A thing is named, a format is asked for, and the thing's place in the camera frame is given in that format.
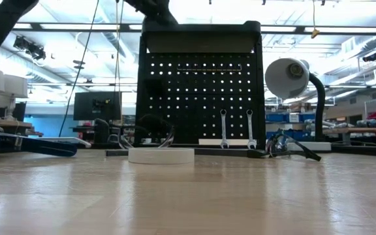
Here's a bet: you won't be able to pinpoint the long silver combination wrench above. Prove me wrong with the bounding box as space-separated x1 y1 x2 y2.
219 109 228 149

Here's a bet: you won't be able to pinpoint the white masking tape roll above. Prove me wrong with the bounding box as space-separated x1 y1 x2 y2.
128 147 195 165

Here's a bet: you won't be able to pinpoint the short silver combination wrench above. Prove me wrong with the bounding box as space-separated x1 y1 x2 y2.
245 109 258 150

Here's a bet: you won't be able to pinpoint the black and silver level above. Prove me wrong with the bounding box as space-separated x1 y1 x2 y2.
104 148 267 159

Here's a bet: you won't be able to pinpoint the black pegboard cart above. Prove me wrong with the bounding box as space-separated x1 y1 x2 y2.
134 20 267 148

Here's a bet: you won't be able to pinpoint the black monitor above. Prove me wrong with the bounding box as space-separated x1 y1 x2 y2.
73 92 123 121

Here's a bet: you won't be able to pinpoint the black office chair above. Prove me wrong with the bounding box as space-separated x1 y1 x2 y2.
93 117 110 144

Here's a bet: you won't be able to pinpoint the black ceiling fixture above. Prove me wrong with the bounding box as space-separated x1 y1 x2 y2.
13 35 47 61

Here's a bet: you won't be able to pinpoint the white desk lamp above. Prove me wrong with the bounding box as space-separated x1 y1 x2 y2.
264 57 332 153

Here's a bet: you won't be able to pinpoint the blue storage bins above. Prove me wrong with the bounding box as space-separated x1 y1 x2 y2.
266 112 316 141

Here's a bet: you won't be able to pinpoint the yellow hanging tag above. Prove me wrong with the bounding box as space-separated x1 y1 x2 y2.
311 0 321 39

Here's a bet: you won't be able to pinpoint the blue caulking gun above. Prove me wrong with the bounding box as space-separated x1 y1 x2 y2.
0 123 93 161

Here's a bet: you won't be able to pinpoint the wooden workbench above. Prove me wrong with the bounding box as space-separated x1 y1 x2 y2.
321 127 376 146

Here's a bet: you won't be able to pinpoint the black hanging cable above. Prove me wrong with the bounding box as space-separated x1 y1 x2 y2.
59 0 101 138

